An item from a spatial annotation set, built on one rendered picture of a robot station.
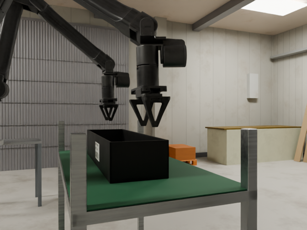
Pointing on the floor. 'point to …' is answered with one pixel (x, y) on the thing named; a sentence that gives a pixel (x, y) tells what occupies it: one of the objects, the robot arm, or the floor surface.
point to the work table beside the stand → (35, 161)
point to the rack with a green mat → (150, 187)
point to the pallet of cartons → (183, 153)
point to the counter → (276, 139)
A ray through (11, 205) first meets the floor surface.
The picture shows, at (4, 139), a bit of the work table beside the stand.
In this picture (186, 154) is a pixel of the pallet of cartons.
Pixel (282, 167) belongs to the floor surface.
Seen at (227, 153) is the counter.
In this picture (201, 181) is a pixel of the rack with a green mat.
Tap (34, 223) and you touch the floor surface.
